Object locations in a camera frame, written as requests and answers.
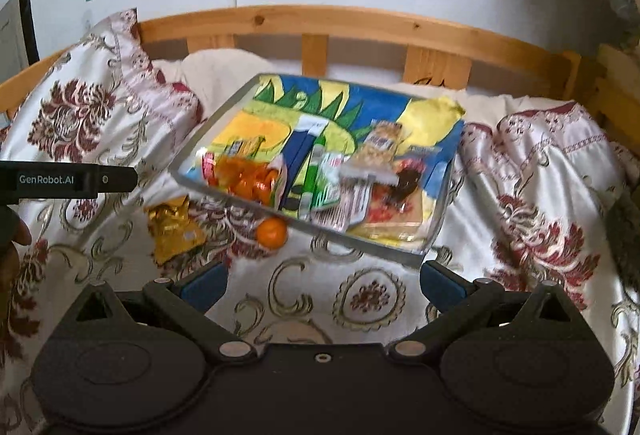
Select white grey snack packet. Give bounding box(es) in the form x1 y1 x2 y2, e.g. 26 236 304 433
338 161 399 228

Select clear nut mix snack bag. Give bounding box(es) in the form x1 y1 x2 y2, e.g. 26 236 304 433
349 120 411 173

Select orange tangerine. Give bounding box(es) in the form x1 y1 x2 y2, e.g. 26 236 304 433
255 217 288 250

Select green white snack packet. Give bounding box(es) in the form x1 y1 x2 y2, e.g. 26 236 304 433
311 152 346 211

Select gold foil snack packet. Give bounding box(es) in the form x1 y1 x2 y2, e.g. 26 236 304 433
144 195 206 266

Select wooden bed headboard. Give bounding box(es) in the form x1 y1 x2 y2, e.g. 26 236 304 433
0 3 640 136

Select orange red snack bag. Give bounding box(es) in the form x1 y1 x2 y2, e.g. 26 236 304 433
200 152 288 209

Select brown rice cake packet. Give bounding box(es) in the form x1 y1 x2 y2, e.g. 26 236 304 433
354 185 435 241

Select floral satin bedspread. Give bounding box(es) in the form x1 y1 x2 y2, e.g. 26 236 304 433
1 10 639 434

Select yellow purple snack packet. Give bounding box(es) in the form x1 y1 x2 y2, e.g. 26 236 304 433
224 136 266 159

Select green tube snack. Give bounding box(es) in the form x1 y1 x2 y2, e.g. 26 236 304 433
297 135 326 221

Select dark brown clear snack packet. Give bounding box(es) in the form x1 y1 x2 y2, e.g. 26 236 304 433
385 163 423 210

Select dark blue stick packet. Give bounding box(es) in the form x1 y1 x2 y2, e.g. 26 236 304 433
279 114 329 210

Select white pillow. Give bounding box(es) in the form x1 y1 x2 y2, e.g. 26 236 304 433
152 48 565 126

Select person's left hand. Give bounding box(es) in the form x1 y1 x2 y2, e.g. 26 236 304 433
0 204 32 322

